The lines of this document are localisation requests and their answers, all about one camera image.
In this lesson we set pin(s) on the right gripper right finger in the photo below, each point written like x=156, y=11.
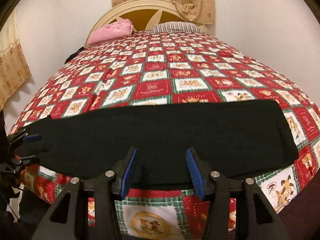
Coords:
x=199, y=171

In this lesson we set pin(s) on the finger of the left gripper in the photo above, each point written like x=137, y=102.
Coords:
x=31, y=138
x=27, y=160

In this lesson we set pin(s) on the pink folded blanket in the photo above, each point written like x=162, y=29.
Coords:
x=112, y=31

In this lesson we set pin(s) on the dark item at bed edge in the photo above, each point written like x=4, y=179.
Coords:
x=73, y=55

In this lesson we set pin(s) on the red patchwork bear bedspread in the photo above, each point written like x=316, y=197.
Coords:
x=160, y=69

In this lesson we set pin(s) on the beige side window curtain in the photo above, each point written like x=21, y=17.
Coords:
x=14, y=70

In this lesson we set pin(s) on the cream wooden headboard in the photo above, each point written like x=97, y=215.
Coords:
x=144, y=14

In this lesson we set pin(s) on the striped pillow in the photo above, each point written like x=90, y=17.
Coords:
x=176, y=27

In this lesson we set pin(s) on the black pants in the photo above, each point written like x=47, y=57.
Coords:
x=238, y=139

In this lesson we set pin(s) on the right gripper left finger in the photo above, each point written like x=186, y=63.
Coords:
x=124, y=170

